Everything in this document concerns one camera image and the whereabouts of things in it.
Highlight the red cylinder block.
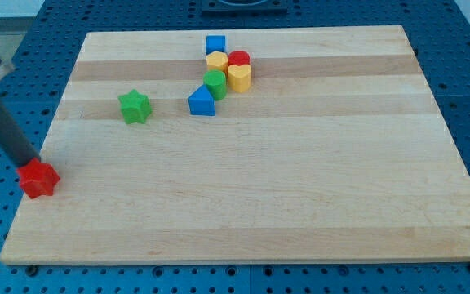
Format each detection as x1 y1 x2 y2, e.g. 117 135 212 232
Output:
228 50 251 66

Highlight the blue triangle block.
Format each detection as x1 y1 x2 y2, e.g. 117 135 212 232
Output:
188 85 215 116

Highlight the light wooden board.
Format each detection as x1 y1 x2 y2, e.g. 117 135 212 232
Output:
0 25 470 265

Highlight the red star block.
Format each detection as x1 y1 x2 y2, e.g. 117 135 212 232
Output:
16 158 60 199

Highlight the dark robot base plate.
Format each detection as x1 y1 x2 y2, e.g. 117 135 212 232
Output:
199 0 290 16

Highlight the blue cube block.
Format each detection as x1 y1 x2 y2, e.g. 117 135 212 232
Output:
205 35 226 55

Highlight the yellow heart block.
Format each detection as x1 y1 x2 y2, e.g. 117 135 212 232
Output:
228 65 252 93

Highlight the green star block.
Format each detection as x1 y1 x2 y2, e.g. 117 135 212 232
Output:
118 89 152 124

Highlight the yellow hexagon block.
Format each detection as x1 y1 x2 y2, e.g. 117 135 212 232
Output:
206 51 228 74

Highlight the green cylinder block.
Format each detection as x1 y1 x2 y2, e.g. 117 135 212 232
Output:
203 69 227 101

